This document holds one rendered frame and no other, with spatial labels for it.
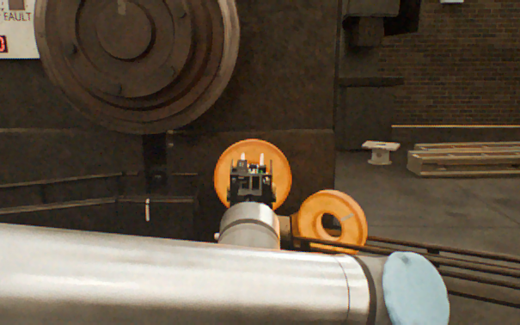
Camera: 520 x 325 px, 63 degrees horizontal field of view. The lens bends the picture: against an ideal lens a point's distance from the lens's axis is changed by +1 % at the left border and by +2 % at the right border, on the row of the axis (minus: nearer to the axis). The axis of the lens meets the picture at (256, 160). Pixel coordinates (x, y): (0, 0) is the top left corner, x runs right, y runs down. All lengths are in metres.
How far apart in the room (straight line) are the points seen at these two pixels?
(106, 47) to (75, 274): 0.68
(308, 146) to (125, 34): 0.53
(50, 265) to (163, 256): 0.08
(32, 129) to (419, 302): 1.09
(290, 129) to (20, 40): 0.75
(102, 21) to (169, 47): 0.14
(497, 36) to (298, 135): 7.03
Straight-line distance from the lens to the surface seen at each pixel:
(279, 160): 0.82
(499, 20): 8.04
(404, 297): 0.46
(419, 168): 4.30
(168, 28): 0.95
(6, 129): 1.34
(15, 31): 1.30
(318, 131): 1.14
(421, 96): 7.59
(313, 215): 0.94
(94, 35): 0.99
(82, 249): 0.36
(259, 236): 0.57
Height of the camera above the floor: 1.05
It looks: 13 degrees down
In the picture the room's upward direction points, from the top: straight up
